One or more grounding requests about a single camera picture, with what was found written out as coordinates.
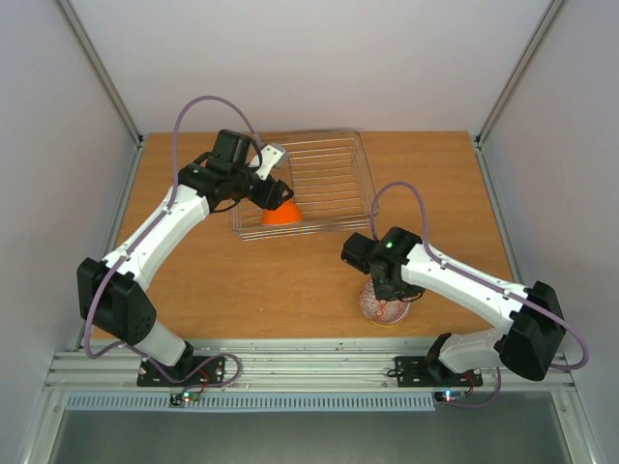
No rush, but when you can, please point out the red patterned bowl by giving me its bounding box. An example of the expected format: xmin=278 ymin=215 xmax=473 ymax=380
xmin=359 ymin=280 xmax=411 ymax=323

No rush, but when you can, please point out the white bowl orange outside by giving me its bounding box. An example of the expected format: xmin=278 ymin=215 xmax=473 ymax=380
xmin=261 ymin=199 xmax=304 ymax=226

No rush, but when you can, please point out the wire dish rack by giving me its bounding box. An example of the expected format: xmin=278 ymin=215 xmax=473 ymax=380
xmin=230 ymin=130 xmax=375 ymax=241

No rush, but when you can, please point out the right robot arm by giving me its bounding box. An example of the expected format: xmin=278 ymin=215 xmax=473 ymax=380
xmin=340 ymin=227 xmax=566 ymax=385

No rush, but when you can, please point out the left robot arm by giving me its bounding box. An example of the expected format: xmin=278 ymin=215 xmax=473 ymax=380
xmin=76 ymin=130 xmax=294 ymax=385

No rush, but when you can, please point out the right controller board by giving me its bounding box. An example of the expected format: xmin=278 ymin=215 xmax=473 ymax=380
xmin=434 ymin=390 xmax=466 ymax=403

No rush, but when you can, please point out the controller board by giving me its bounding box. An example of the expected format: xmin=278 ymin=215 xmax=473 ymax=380
xmin=169 ymin=391 xmax=201 ymax=407
xmin=434 ymin=390 xmax=466 ymax=403

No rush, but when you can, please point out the left controller board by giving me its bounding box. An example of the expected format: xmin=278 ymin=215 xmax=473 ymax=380
xmin=169 ymin=391 xmax=201 ymax=407

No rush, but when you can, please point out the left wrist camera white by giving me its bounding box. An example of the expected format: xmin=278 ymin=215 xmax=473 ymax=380
xmin=256 ymin=144 xmax=289 ymax=180

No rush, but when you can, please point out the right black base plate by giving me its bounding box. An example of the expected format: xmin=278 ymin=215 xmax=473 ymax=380
xmin=389 ymin=356 xmax=484 ymax=388

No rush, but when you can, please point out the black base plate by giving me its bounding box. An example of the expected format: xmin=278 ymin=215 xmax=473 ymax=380
xmin=389 ymin=356 xmax=484 ymax=388
xmin=136 ymin=356 xmax=225 ymax=388

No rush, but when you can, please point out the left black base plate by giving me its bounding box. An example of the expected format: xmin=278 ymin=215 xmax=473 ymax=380
xmin=136 ymin=356 xmax=225 ymax=388

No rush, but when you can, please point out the grey slotted cable duct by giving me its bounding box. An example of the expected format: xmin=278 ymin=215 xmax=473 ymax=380
xmin=65 ymin=391 xmax=435 ymax=413

